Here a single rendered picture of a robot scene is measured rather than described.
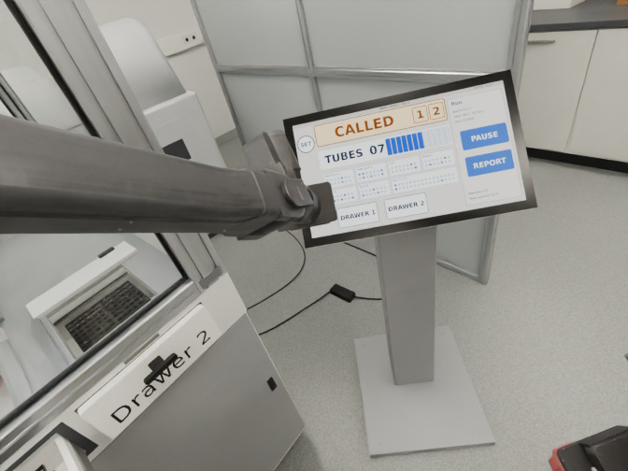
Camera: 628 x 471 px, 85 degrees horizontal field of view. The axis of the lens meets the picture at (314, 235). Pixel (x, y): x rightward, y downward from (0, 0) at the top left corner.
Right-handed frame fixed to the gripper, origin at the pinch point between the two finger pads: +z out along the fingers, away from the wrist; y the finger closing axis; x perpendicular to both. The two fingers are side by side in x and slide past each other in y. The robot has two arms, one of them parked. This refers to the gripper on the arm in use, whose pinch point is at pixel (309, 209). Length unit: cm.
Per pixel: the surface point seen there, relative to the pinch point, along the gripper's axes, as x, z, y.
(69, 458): 35, -11, 49
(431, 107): -18.3, 15.1, -29.8
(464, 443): 89, 62, -32
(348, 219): 2.7, 14.4, -6.6
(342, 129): -17.9, 15.0, -9.4
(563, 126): -34, 179, -157
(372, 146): -12.5, 14.9, -15.3
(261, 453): 74, 47, 38
